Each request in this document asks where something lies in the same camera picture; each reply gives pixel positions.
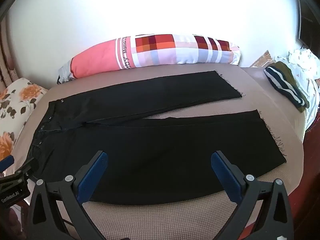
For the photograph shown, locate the pink patterned curtain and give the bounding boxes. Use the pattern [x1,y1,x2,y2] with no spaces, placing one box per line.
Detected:
[0,21,19,90]

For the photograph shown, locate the floral orange white pillow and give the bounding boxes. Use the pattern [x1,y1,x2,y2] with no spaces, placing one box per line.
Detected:
[0,78,49,161]

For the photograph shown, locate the olive striped folded garment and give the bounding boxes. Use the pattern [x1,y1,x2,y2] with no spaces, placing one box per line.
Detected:
[264,61,310,112]

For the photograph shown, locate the pink checkered bolster pillow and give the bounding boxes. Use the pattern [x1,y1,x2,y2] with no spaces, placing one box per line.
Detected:
[57,33,243,84]

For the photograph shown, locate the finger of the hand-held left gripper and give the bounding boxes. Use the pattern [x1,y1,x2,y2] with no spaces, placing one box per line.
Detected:
[14,158,40,179]
[0,155,15,172]

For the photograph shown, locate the dark wall screen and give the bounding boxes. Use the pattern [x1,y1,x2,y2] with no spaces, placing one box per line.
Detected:
[297,0,320,52]

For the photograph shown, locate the beige woven bed mat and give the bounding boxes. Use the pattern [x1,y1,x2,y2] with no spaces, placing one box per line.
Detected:
[5,64,310,240]

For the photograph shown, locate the black pants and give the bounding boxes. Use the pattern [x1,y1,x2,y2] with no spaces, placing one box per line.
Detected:
[29,70,287,205]

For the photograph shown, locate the white printed crumpled cloth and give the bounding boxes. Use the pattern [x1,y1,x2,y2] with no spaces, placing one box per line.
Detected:
[287,48,320,133]

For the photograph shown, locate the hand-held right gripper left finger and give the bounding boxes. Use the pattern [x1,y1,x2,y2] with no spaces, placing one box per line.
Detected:
[26,151,108,240]

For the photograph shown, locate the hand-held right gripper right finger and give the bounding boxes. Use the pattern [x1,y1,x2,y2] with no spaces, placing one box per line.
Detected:
[211,151,294,240]

